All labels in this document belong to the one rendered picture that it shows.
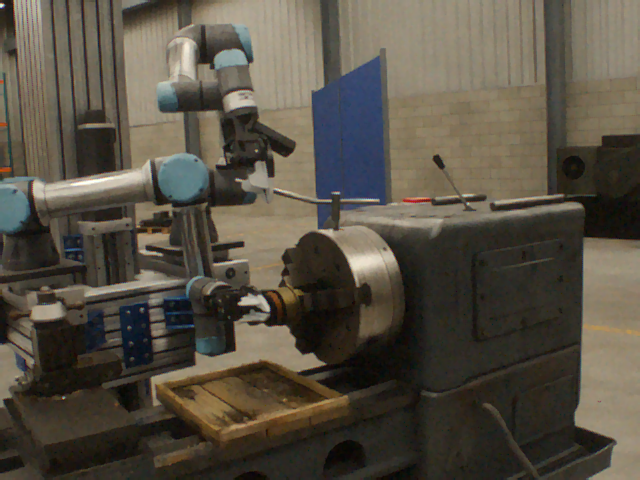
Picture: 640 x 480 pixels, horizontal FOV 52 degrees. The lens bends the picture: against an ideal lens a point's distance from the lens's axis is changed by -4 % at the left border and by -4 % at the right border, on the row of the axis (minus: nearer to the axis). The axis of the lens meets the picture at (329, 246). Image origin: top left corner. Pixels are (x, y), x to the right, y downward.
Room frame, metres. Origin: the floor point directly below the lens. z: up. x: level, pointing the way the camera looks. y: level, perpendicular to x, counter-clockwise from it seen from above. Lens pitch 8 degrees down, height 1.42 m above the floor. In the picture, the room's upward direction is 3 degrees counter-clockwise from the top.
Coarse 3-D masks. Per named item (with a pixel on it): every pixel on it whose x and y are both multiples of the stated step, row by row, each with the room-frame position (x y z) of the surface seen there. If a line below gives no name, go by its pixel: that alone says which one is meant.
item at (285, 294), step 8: (280, 288) 1.48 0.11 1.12; (288, 288) 1.48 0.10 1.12; (264, 296) 1.46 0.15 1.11; (272, 296) 1.45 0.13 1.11; (280, 296) 1.46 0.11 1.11; (288, 296) 1.46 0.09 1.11; (296, 296) 1.46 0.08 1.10; (272, 304) 1.43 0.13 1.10; (280, 304) 1.44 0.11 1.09; (288, 304) 1.45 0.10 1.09; (296, 304) 1.46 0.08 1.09; (272, 312) 1.43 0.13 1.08; (280, 312) 1.44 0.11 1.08; (288, 312) 1.44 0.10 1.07; (296, 312) 1.46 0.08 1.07; (304, 312) 1.49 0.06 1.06; (272, 320) 1.44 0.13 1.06; (280, 320) 1.44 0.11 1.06; (288, 320) 1.45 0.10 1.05; (296, 320) 1.47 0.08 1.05
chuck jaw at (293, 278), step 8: (288, 248) 1.59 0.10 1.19; (296, 248) 1.59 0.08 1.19; (288, 256) 1.58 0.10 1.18; (296, 256) 1.58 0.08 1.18; (304, 256) 1.59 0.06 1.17; (288, 264) 1.56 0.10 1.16; (296, 264) 1.56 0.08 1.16; (304, 264) 1.57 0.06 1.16; (288, 272) 1.54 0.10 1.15; (296, 272) 1.54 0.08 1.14; (304, 272) 1.55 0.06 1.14; (312, 272) 1.56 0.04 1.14; (288, 280) 1.52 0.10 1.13; (296, 280) 1.53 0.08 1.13; (304, 280) 1.54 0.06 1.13; (312, 280) 1.55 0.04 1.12; (320, 280) 1.56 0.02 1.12; (296, 288) 1.52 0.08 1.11; (304, 288) 1.54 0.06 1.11; (312, 288) 1.56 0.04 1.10
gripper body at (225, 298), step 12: (216, 288) 1.57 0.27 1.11; (228, 288) 1.58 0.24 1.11; (240, 288) 1.53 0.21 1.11; (204, 300) 1.55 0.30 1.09; (216, 300) 1.49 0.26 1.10; (228, 300) 1.47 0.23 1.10; (240, 300) 1.49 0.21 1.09; (216, 312) 1.50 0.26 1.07; (228, 312) 1.47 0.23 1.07; (240, 312) 1.49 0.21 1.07
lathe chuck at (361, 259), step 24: (312, 240) 1.56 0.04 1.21; (336, 240) 1.49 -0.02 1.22; (360, 240) 1.51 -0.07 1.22; (312, 264) 1.56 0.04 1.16; (336, 264) 1.48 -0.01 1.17; (360, 264) 1.45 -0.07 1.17; (384, 264) 1.48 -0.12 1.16; (336, 288) 1.49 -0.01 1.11; (384, 288) 1.45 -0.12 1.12; (336, 312) 1.49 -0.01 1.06; (360, 312) 1.41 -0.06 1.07; (384, 312) 1.45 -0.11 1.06; (336, 336) 1.49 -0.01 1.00; (360, 336) 1.43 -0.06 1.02; (384, 336) 1.47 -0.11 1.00; (336, 360) 1.50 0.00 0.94
